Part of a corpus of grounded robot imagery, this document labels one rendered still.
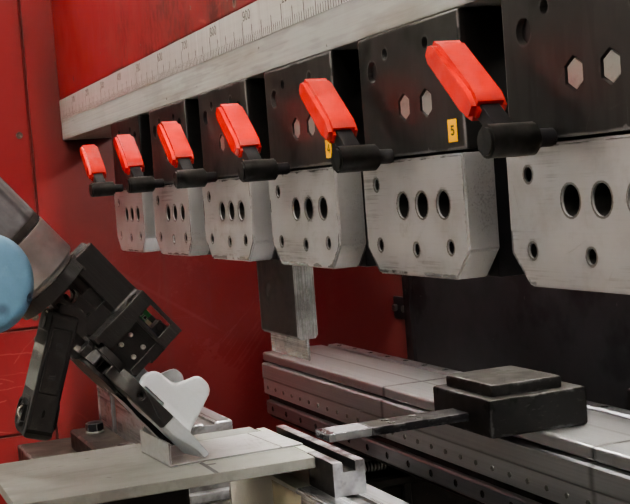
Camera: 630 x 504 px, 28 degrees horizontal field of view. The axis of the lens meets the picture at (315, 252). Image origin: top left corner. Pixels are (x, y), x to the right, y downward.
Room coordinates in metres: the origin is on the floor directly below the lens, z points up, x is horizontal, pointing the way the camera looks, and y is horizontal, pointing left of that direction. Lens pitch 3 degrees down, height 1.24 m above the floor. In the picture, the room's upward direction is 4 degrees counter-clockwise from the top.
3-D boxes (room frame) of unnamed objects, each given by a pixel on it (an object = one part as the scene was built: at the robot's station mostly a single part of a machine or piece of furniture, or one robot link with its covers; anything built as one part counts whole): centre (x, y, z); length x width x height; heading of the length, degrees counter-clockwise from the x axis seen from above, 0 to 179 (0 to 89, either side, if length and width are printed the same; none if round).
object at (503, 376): (1.24, -0.11, 1.01); 0.26 x 0.12 x 0.05; 112
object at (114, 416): (1.70, 0.23, 0.92); 0.50 x 0.06 x 0.10; 22
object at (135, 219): (1.59, 0.19, 1.26); 0.15 x 0.09 x 0.17; 22
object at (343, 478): (1.17, 0.02, 0.99); 0.20 x 0.03 x 0.03; 22
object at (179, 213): (1.40, 0.12, 1.26); 0.15 x 0.09 x 0.17; 22
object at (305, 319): (1.19, 0.03, 1.13); 0.10 x 0.02 x 0.10; 22
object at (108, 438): (1.73, 0.30, 0.89); 0.30 x 0.05 x 0.03; 22
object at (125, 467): (1.14, 0.17, 1.00); 0.26 x 0.18 x 0.01; 112
